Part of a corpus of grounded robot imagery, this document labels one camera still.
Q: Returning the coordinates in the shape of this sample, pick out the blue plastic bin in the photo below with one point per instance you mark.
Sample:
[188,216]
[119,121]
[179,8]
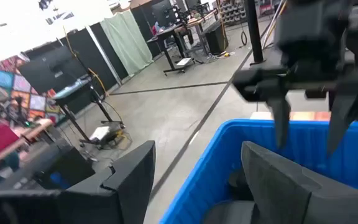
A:
[216,174]

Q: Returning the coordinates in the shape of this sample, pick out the colourful patchwork quilt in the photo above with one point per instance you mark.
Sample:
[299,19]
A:
[2,81]

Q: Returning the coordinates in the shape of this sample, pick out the black standing desk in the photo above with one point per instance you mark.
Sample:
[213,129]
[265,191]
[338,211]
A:
[166,34]

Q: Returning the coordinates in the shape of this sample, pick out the black cabinet box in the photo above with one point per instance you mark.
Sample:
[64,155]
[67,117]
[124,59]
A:
[216,39]

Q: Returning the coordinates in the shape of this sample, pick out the pale green curtain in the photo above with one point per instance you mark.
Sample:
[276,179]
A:
[126,43]

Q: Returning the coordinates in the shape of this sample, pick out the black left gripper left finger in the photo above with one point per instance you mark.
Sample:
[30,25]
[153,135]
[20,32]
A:
[129,186]

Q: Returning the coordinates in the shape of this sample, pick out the black partition panel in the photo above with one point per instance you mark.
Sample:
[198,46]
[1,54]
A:
[107,59]

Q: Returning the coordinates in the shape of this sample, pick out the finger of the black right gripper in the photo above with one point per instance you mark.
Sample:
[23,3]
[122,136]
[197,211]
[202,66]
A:
[281,121]
[342,121]

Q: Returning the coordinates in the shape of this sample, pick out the black desk monitor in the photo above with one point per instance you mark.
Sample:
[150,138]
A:
[163,12]

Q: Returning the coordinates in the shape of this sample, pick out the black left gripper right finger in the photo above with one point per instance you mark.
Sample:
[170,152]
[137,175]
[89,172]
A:
[284,193]

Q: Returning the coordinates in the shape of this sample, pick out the black monitor on stand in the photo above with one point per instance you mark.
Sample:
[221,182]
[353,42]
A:
[42,71]

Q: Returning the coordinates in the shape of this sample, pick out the black stand pole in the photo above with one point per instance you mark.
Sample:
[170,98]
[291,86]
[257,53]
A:
[253,31]

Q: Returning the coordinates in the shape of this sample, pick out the parts bin shelf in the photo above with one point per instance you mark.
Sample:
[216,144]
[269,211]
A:
[233,11]

